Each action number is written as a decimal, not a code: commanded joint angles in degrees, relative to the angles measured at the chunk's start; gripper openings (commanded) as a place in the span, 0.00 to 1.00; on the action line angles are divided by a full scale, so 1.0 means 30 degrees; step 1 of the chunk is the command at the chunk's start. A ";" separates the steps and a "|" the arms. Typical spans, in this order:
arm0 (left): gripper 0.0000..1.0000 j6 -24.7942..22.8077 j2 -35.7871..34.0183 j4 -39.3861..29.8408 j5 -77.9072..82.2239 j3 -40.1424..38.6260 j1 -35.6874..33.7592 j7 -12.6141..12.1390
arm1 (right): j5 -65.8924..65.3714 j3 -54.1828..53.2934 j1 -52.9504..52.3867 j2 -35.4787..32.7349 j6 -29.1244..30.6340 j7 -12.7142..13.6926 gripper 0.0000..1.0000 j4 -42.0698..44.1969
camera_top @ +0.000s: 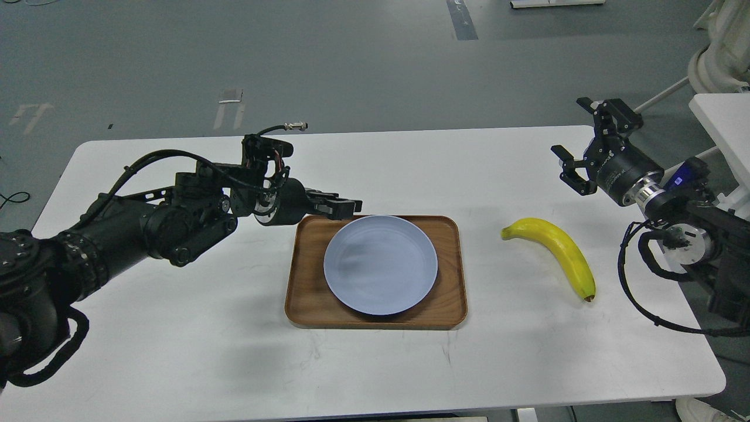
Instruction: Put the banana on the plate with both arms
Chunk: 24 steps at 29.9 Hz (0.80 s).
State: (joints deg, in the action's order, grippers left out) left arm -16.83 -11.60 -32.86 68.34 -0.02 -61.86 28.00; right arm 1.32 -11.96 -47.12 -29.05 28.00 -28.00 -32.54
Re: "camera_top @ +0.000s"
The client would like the white side table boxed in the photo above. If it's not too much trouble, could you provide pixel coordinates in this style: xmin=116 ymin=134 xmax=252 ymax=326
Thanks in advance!
xmin=689 ymin=93 xmax=749 ymax=220

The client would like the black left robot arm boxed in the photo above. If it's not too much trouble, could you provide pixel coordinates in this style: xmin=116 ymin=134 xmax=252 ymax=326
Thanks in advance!
xmin=1 ymin=122 xmax=362 ymax=387

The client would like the light blue plate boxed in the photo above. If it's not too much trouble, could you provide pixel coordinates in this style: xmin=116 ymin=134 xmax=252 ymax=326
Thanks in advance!
xmin=322 ymin=215 xmax=439 ymax=316

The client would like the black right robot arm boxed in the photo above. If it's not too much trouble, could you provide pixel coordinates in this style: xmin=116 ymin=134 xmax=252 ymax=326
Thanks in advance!
xmin=551 ymin=98 xmax=748 ymax=338

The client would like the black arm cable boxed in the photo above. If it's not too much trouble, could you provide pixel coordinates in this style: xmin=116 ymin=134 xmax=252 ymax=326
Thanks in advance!
xmin=617 ymin=220 xmax=750 ymax=337
xmin=6 ymin=307 xmax=90 ymax=388

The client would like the yellow banana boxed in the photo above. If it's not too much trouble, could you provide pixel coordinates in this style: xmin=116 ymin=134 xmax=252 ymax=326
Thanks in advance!
xmin=500 ymin=218 xmax=596 ymax=302

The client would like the white shoe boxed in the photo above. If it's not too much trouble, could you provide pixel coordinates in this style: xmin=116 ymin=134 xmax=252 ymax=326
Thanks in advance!
xmin=674 ymin=398 xmax=738 ymax=421

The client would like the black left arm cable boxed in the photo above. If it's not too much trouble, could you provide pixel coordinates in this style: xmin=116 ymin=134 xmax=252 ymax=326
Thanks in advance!
xmin=6 ymin=307 xmax=90 ymax=388

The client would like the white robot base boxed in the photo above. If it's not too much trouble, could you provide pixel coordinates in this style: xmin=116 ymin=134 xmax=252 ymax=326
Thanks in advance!
xmin=635 ymin=0 xmax=750 ymax=113

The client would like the brown wooden tray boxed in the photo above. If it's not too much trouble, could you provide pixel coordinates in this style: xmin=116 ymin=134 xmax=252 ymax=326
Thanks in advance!
xmin=285 ymin=216 xmax=468 ymax=329

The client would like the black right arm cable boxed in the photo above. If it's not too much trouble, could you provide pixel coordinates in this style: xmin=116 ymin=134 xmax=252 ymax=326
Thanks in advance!
xmin=617 ymin=220 xmax=750 ymax=337

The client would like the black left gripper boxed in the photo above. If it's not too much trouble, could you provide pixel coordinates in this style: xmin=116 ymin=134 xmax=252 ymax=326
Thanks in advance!
xmin=254 ymin=178 xmax=363 ymax=226

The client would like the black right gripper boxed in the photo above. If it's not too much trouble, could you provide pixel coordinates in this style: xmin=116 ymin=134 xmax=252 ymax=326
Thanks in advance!
xmin=551 ymin=97 xmax=664 ymax=207

